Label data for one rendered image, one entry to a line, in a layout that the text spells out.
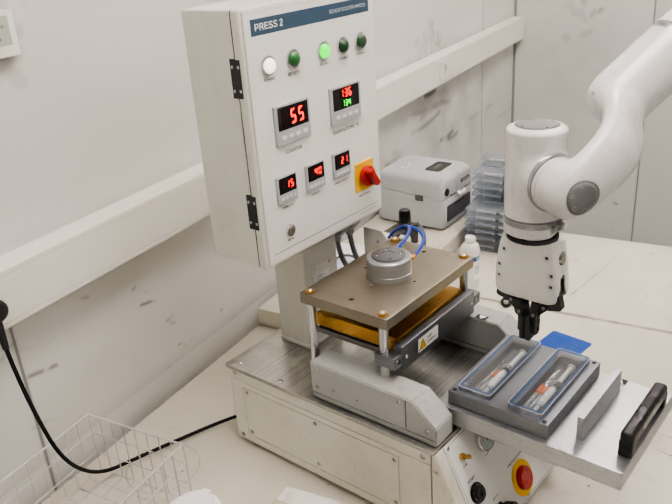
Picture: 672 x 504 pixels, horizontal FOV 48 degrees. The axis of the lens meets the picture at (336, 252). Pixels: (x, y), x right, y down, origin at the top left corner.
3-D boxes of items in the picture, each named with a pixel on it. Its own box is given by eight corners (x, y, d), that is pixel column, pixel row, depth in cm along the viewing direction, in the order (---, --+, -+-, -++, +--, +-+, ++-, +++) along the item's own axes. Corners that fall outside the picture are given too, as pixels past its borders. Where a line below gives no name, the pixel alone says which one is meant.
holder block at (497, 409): (448, 402, 118) (448, 389, 117) (507, 346, 132) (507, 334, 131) (546, 440, 108) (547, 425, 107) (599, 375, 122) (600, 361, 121)
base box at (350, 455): (239, 439, 148) (228, 366, 141) (354, 354, 174) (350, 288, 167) (479, 562, 117) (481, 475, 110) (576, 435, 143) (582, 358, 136)
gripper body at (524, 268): (577, 225, 108) (572, 293, 113) (513, 212, 114) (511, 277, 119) (554, 243, 103) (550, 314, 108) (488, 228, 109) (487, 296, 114)
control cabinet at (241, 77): (229, 361, 141) (177, 8, 115) (338, 292, 164) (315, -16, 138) (294, 389, 131) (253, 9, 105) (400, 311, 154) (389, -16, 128)
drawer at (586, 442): (435, 422, 120) (435, 381, 117) (500, 359, 135) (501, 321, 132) (619, 496, 103) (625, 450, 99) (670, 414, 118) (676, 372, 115)
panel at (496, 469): (486, 552, 118) (442, 448, 115) (565, 449, 138) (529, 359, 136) (497, 553, 116) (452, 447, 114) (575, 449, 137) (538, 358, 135)
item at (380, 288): (277, 329, 133) (269, 263, 128) (379, 264, 155) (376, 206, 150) (388, 370, 119) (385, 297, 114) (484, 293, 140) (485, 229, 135)
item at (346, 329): (318, 331, 132) (313, 283, 128) (390, 283, 147) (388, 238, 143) (398, 360, 121) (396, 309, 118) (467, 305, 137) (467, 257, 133)
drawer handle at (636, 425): (617, 454, 105) (619, 431, 103) (652, 401, 115) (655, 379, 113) (631, 459, 103) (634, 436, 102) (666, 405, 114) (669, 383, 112)
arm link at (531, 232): (576, 210, 108) (575, 229, 109) (520, 199, 113) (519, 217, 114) (550, 229, 102) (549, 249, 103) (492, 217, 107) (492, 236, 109)
